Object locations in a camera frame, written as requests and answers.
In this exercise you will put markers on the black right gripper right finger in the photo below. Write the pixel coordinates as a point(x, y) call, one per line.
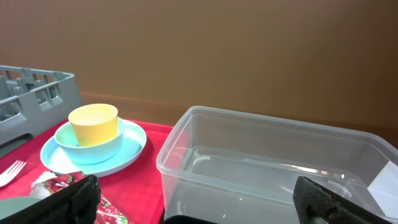
point(316, 204)

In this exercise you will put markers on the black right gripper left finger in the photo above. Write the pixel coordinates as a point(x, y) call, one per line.
point(75, 204)

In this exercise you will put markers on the light blue bowl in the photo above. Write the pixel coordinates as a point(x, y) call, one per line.
point(65, 137)

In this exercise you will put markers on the white plastic fork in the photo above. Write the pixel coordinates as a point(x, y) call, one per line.
point(10, 173)

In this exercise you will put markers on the yellow plastic cup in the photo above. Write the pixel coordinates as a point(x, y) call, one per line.
point(94, 124)

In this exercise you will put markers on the grey dishwasher rack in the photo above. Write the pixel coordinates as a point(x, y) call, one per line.
point(34, 100)

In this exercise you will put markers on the red snack wrapper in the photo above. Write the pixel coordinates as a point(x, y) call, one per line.
point(106, 212)

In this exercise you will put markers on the red plastic tray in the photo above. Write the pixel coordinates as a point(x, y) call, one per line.
point(136, 191)

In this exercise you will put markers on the green bowl with rice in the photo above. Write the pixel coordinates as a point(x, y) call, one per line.
point(13, 205)

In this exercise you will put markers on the clear plastic bin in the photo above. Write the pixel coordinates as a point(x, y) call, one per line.
point(227, 166)

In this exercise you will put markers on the light blue plate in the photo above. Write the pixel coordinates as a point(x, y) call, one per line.
point(134, 139)

